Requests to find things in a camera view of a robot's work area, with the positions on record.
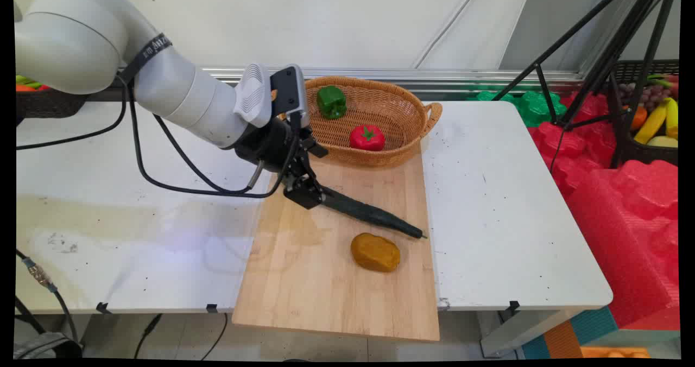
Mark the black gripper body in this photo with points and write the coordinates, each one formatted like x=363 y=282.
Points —
x=267 y=143

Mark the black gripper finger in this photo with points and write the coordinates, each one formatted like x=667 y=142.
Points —
x=314 y=185
x=298 y=195

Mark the dark green toy cucumber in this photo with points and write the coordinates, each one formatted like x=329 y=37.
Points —
x=369 y=214

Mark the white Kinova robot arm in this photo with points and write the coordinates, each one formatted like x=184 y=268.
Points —
x=81 y=36

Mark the red toy tomato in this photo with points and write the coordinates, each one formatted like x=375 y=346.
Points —
x=367 y=139

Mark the green toy bell pepper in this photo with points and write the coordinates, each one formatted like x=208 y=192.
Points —
x=331 y=102

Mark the wooden cutting board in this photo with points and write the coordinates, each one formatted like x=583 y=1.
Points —
x=304 y=280

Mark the brown toy potato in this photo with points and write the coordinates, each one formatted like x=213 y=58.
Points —
x=374 y=253

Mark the woven wicker basket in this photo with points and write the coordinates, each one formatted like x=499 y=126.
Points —
x=402 y=117

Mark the black table edge clip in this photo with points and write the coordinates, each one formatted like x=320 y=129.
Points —
x=102 y=307
x=212 y=307
x=513 y=305

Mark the black vegetable basket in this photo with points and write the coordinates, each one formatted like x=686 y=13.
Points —
x=46 y=103

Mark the green foam packaging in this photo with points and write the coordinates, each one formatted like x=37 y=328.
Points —
x=532 y=109

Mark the orange toy carrot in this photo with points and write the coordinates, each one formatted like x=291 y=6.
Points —
x=27 y=88

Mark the green toy vegetable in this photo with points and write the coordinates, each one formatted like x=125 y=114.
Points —
x=26 y=80

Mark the white table leg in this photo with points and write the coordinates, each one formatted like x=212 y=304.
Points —
x=516 y=331

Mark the small red foam packaging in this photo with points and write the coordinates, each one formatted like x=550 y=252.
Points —
x=570 y=150

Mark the teal and orange floor mat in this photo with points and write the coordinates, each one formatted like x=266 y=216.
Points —
x=570 y=337

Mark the large red foam packaging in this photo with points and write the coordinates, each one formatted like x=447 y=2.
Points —
x=624 y=231

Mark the black plastic fruit crate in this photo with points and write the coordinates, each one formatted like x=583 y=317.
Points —
x=635 y=152

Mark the orange toy fruit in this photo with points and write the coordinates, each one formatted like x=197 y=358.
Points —
x=639 y=118

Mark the yellow toy banana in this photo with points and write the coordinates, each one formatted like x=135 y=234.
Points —
x=651 y=122
x=672 y=117

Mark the purple toy grapes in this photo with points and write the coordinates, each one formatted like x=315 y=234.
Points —
x=649 y=95

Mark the yellow-green toy mango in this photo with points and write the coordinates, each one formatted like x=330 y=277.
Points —
x=662 y=141

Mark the grey and black wrist camera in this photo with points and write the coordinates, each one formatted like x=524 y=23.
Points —
x=271 y=93

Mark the aluminium wall rail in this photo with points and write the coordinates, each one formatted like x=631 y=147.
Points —
x=407 y=75

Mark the black camera tripod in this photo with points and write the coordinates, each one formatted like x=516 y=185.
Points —
x=608 y=63

